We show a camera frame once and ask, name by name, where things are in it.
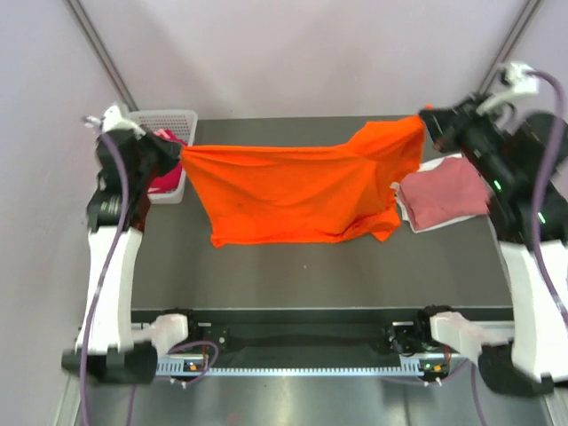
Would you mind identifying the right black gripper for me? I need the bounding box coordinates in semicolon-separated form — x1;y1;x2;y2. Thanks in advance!
418;91;515;188

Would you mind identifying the orange t shirt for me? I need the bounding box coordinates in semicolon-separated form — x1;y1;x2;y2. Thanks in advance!
181;115;425;248

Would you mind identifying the magenta shirt in basket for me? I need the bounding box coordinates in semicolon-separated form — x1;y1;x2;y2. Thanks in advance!
148;129;186;195

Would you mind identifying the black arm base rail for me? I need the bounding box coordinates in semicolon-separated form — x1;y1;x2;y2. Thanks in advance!
148;305;516;369

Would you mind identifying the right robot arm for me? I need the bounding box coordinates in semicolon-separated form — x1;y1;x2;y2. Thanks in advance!
414;96;567;397

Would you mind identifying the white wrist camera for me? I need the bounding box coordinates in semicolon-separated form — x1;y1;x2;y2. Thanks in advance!
82;103;146;138
476;61;540;116

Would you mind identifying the grey slotted cable duct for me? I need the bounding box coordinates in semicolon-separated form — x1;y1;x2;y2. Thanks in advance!
155;355;449;379

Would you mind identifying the white plastic laundry basket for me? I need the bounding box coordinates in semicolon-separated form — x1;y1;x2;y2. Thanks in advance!
129;109;198;204

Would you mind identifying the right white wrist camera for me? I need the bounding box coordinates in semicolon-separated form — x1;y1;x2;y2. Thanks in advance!
476;61;540;116

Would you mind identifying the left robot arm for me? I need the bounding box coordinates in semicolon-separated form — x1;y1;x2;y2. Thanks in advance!
61;130;201;384

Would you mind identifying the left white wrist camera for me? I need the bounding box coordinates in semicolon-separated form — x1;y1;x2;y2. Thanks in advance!
82;103;146;138

